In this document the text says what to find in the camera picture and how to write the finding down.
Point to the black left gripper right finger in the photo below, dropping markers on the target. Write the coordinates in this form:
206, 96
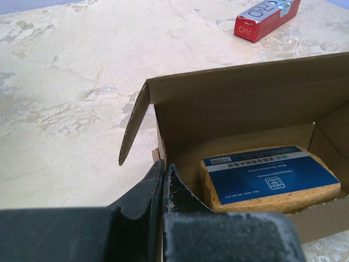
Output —
193, 232

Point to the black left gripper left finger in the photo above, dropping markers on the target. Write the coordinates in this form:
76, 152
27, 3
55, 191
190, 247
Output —
126, 230

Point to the orange sponge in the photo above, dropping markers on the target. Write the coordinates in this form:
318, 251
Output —
284, 179

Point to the brown cardboard paper box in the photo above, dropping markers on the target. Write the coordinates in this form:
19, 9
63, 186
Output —
302, 102

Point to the red silver toothpaste box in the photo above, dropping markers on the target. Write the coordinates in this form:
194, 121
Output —
263, 18

